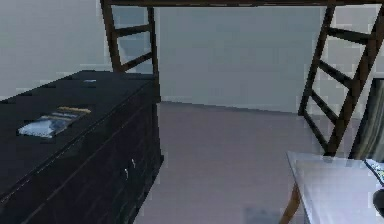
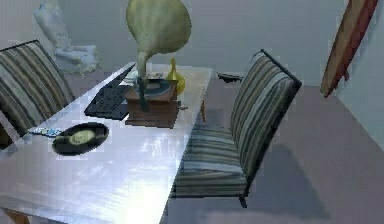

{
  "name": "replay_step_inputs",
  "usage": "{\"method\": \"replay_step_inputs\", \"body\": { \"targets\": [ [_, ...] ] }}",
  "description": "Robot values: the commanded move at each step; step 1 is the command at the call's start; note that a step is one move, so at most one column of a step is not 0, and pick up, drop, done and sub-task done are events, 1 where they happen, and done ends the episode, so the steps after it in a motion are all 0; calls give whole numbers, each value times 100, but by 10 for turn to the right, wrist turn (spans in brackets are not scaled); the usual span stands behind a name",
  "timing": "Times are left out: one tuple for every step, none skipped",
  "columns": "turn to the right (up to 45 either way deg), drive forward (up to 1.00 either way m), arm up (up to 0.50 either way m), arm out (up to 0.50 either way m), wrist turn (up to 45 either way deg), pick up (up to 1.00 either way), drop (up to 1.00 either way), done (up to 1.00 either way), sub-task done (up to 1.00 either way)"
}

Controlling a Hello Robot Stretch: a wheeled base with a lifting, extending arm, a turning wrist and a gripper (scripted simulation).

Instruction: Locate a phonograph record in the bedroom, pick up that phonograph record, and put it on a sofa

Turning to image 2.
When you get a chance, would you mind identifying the small black flat object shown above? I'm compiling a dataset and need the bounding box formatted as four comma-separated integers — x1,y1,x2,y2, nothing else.
217,71,244,84

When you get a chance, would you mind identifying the brown gramophone with horn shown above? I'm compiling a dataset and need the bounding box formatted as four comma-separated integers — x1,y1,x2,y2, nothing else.
124,0,193,130

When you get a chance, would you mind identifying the striped upholstered chair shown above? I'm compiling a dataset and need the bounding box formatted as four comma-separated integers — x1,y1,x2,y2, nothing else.
0,39,76,151
170,48,303,209

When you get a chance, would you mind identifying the glossy white table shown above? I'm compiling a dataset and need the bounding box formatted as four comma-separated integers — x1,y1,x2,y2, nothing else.
0,63,214,224

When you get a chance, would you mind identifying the black laptop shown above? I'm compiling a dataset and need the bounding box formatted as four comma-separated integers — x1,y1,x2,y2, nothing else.
83,62,138,121

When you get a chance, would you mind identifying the white statue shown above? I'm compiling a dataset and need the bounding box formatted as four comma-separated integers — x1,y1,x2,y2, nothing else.
33,0,101,75

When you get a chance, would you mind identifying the red brown surfboard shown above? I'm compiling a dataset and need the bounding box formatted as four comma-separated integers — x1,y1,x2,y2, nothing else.
320,0,379,98

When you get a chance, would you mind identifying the black phonograph record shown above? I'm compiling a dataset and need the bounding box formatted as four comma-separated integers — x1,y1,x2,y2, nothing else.
52,121,110,157

